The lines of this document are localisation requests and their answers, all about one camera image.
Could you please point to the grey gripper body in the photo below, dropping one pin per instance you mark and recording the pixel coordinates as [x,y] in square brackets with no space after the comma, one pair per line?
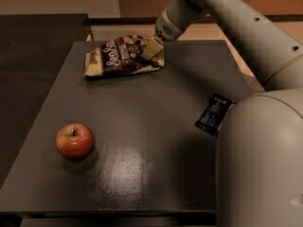
[165,31]

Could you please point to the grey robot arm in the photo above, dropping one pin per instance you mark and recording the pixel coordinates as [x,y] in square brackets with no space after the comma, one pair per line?
[259,157]

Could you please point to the black snack bar wrapper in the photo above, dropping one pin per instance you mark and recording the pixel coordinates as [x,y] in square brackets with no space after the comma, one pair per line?
[211,119]

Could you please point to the dark side counter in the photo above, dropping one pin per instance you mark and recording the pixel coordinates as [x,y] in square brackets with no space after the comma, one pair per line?
[33,49]

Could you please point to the red apple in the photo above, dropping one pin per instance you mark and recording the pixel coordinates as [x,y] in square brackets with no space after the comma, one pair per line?
[75,141]

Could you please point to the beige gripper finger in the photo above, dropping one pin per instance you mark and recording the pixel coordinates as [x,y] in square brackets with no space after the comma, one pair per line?
[153,47]

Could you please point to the brown sea salt chip bag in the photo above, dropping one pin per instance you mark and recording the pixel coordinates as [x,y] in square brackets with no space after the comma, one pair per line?
[122,57]

